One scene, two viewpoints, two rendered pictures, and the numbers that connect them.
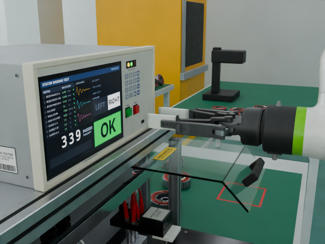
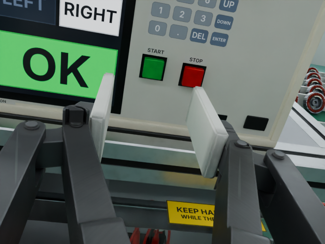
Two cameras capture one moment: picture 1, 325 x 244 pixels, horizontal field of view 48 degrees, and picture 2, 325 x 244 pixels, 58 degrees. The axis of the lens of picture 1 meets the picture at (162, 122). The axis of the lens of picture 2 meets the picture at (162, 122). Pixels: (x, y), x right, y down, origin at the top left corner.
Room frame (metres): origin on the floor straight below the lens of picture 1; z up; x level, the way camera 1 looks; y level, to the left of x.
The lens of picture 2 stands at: (0.68, -0.16, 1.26)
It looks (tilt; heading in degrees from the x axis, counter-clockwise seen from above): 27 degrees down; 58
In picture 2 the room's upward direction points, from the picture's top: 12 degrees clockwise
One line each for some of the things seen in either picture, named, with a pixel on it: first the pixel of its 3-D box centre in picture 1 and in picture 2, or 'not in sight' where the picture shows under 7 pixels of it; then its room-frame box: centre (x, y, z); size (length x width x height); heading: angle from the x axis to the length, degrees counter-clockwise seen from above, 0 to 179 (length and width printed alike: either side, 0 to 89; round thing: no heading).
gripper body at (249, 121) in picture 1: (239, 125); not in sight; (0.70, -0.15, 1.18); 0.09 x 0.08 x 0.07; 67
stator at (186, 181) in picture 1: (176, 180); not in sight; (1.35, -0.06, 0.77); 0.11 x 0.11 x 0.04
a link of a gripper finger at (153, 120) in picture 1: (162, 122); (102, 113); (0.73, 0.00, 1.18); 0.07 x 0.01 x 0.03; 67
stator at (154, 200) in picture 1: (165, 201); not in sight; (1.17, -0.01, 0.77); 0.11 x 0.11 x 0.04
